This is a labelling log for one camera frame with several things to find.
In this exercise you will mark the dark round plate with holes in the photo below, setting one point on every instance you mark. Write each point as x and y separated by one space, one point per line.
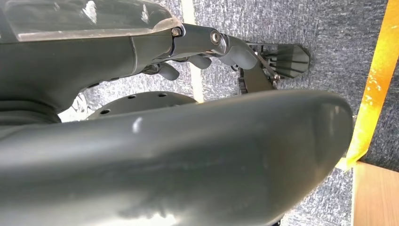
140 101

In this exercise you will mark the robot left arm ribbed sleeve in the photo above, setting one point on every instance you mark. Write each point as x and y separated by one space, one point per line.
25 115

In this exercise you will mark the pale floor tape strip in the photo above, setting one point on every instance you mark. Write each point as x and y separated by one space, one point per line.
195 81

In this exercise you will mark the yellow floor tape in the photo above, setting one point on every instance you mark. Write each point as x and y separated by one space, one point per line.
377 81

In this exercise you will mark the robot left hand grey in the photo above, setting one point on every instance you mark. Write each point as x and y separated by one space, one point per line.
174 168

